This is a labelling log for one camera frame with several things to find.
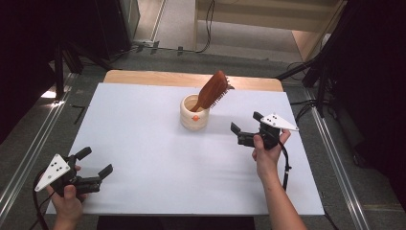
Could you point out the metal floor rail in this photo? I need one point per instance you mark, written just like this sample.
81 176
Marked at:
338 166
28 150

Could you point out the dark equipment cabinet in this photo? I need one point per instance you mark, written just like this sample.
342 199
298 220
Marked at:
115 25

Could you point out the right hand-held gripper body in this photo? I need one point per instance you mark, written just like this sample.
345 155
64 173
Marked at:
271 131

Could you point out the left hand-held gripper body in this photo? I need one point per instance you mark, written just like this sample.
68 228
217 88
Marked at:
54 171

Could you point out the brown wooden hairbrush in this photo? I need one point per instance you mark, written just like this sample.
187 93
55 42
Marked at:
214 89

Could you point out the black curtain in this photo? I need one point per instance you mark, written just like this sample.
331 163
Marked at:
376 80

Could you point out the person's left hand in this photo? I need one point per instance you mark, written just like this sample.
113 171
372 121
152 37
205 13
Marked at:
68 206

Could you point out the black metal stand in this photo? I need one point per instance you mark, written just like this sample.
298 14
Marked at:
59 70
320 73

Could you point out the person's right hand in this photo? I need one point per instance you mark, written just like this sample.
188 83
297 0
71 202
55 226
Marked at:
266 159

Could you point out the cream ringed holder cup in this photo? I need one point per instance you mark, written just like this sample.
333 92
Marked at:
194 123

